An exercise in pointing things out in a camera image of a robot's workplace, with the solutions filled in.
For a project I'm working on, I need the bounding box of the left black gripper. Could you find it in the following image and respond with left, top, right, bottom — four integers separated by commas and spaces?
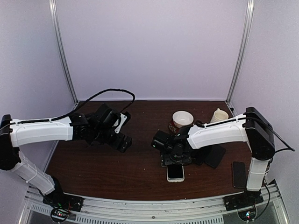
93, 127, 132, 153

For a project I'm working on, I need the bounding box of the white-edged black phone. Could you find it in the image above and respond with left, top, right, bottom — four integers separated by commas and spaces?
167, 164, 184, 180

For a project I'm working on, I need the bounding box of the clear white phone case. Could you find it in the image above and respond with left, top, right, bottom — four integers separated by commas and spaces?
166, 164, 185, 183

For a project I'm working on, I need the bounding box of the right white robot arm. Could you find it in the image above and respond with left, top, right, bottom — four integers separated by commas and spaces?
152, 107, 275, 206

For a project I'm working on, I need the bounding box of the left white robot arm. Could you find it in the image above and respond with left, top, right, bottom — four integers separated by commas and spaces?
0, 111, 132, 207

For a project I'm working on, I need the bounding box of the black phone lying flat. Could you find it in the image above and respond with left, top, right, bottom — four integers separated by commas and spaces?
204, 145, 226, 168

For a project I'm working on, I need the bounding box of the black phone right edge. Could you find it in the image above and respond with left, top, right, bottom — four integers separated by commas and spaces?
232, 161, 246, 189

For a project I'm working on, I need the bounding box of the red floral saucer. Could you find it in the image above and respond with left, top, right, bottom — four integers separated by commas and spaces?
168, 120, 180, 134

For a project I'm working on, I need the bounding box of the white ceramic bowl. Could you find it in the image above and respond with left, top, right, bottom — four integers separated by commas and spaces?
172, 111, 194, 128

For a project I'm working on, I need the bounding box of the cream ceramic mug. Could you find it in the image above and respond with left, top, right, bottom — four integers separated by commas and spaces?
210, 108, 229, 123

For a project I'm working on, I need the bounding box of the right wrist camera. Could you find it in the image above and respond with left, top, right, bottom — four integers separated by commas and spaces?
151, 130, 174, 151

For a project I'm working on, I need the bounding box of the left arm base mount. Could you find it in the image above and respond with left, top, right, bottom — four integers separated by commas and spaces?
42, 194, 84, 223

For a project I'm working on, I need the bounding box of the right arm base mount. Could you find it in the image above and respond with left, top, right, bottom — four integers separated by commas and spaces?
223, 191, 263, 222

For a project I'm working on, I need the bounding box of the left aluminium frame post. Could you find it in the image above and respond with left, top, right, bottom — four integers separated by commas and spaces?
49, 0, 78, 105

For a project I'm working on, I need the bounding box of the aluminium frame post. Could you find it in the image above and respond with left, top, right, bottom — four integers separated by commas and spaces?
49, 0, 78, 105
226, 0, 255, 105

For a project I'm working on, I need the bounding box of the right aluminium frame post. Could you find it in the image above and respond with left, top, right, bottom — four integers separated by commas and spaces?
226, 0, 255, 105

